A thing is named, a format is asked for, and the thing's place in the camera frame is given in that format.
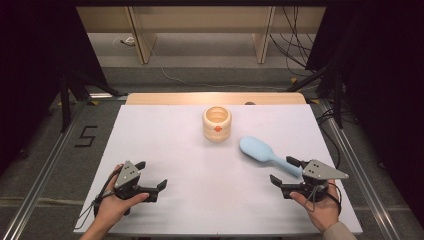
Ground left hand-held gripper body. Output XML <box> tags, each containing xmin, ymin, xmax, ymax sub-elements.
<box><xmin>113</xmin><ymin>160</ymin><xmax>145</xmax><ymax>201</ymax></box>

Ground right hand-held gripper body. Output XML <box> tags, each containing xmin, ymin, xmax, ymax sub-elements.
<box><xmin>301</xmin><ymin>159</ymin><xmax>350</xmax><ymax>203</ymax></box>

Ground light blue hairbrush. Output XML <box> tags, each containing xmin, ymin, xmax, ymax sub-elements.
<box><xmin>239</xmin><ymin>135</ymin><xmax>304</xmax><ymax>178</ymax></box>

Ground cream ribbed cup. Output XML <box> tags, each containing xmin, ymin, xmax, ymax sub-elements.
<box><xmin>202</xmin><ymin>105</ymin><xmax>233</xmax><ymax>143</ymax></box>

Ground person's left hand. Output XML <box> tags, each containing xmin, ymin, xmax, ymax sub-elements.
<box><xmin>94</xmin><ymin>163</ymin><xmax>150</xmax><ymax>231</ymax></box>

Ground person's right hand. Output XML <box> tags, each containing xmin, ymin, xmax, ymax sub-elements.
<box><xmin>289</xmin><ymin>179</ymin><xmax>342</xmax><ymax>234</ymax></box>

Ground white table board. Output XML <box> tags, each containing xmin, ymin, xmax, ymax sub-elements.
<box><xmin>73</xmin><ymin>104</ymin><xmax>364</xmax><ymax>236</ymax></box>

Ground black metal stand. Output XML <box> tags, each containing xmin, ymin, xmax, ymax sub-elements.
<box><xmin>285</xmin><ymin>63</ymin><xmax>345</xmax><ymax>130</ymax></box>
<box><xmin>59</xmin><ymin>71</ymin><xmax>128</xmax><ymax>133</ymax></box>

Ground wooden table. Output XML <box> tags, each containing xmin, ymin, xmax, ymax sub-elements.
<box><xmin>125</xmin><ymin>92</ymin><xmax>308</xmax><ymax>106</ymax></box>

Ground black curtain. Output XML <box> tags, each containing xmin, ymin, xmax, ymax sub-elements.
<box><xmin>304</xmin><ymin>0</ymin><xmax>424</xmax><ymax>228</ymax></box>
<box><xmin>0</xmin><ymin>0</ymin><xmax>109</xmax><ymax>176</ymax></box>

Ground round white floor socket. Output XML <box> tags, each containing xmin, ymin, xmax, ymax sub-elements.
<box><xmin>113</xmin><ymin>34</ymin><xmax>137</xmax><ymax>48</ymax></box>

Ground light wooden desk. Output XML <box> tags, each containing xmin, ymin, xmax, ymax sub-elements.
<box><xmin>75</xmin><ymin>5</ymin><xmax>327</xmax><ymax>65</ymax></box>

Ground right hand-held gripper black cable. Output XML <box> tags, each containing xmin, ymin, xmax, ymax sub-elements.
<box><xmin>304</xmin><ymin>181</ymin><xmax>343</xmax><ymax>215</ymax></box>

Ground hand-held gripper black cable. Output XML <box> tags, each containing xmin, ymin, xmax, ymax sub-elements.
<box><xmin>73</xmin><ymin>168</ymin><xmax>123</xmax><ymax>231</ymax></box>
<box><xmin>304</xmin><ymin>181</ymin><xmax>343</xmax><ymax>215</ymax></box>

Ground left hand-held gripper black cable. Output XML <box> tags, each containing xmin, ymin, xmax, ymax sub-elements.
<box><xmin>73</xmin><ymin>168</ymin><xmax>123</xmax><ymax>231</ymax></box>

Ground aluminium floor rail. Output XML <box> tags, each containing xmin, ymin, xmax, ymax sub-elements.
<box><xmin>0</xmin><ymin>99</ymin><xmax>88</xmax><ymax>240</ymax></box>
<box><xmin>317</xmin><ymin>99</ymin><xmax>402</xmax><ymax>240</ymax></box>

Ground black floor cables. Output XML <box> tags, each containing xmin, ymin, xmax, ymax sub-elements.
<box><xmin>315</xmin><ymin>108</ymin><xmax>360</xmax><ymax>169</ymax></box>

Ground bundle of black cables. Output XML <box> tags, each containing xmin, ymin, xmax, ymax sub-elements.
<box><xmin>269</xmin><ymin>5</ymin><xmax>321</xmax><ymax>78</ymax></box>

